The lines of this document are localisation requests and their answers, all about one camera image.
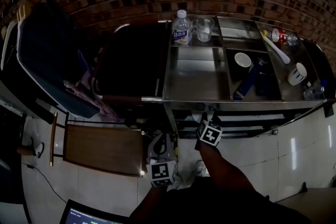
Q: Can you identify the black floor cable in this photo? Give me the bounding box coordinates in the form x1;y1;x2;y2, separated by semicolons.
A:
22;162;68;204

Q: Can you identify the white mug with blue stripes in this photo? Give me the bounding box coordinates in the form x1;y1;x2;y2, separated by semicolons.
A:
287;62;308;86

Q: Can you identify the small dark box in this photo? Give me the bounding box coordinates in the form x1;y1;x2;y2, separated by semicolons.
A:
256;73;271;97

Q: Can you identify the laptop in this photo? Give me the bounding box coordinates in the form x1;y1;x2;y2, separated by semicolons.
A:
59;199;130;224

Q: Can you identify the red white-dotted cup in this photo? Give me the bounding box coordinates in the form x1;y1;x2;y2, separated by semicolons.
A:
271;28;289;47

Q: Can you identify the person's white shoe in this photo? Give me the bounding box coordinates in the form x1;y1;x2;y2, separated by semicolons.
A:
194;159;211;178
169;174;190;191

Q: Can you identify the person's left forearm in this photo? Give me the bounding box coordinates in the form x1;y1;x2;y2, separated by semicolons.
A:
138;186;170;220

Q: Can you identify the black fabric cart bag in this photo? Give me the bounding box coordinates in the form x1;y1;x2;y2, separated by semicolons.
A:
93;22;169;100

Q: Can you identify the purple cloth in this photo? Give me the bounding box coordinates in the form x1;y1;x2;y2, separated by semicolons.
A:
64;49;123;122

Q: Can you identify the brown wooden chair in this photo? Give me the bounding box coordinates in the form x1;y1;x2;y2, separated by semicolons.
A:
49;111;146;178

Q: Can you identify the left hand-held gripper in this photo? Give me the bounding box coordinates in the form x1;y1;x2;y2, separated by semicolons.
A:
145;132;181;188

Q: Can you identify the person's black clothing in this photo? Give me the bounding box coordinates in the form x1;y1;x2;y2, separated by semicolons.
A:
128;177;312;224

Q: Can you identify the crushed bottle with blue cap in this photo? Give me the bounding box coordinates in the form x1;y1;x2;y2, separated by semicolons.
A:
303;79;328;100

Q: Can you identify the white trolley frame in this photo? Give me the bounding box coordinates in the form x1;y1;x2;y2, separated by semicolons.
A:
0;18;27;73

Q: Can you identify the small crushed clear bottle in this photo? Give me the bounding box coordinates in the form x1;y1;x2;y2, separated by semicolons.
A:
285;33;299;47

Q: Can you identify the clear plastic cup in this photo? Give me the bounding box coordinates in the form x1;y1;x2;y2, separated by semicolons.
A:
195;16;215;42

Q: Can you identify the long blue box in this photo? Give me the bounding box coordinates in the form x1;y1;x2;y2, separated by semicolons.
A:
233;57;266;100

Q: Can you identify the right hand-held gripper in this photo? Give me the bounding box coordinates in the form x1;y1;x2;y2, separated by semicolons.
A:
194;112;223;150

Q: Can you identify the clear plastic water bottle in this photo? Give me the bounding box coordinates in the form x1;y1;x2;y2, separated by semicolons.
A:
172;9;194;47

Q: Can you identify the beige desk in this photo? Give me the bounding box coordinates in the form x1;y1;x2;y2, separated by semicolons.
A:
272;186;336;209

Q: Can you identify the person's right forearm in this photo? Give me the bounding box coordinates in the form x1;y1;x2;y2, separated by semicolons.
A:
195;140;257;194

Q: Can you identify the white brush with yellow tip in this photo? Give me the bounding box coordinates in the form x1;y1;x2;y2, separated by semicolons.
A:
261;30;291;65

